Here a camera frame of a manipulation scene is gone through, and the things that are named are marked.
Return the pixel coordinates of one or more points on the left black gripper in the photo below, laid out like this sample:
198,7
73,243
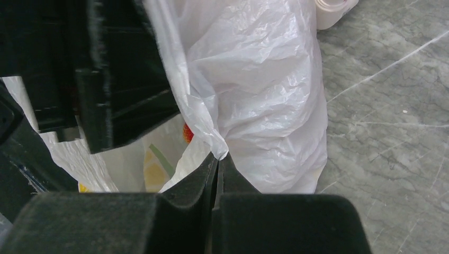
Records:
123,89

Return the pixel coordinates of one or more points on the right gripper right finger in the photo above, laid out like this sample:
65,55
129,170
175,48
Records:
245,220

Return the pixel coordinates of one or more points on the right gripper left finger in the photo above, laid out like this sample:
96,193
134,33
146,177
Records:
176,221

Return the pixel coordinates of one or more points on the red orange fake fruit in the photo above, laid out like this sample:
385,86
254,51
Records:
187,134

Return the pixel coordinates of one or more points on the white plastic bag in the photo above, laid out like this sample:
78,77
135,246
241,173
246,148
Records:
247,79

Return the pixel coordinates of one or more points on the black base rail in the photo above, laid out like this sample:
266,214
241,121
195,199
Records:
27,167

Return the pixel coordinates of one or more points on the white PVC pipe frame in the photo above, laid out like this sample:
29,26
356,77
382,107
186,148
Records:
329,12

